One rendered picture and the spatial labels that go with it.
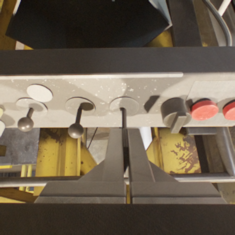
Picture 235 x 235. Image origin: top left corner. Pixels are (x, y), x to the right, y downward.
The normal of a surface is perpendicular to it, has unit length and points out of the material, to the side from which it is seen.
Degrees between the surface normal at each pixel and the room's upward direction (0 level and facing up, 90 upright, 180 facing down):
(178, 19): 90
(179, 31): 90
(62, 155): 90
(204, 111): 18
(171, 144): 90
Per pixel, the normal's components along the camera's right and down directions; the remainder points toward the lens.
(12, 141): -0.03, -0.32
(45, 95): -0.01, 0.81
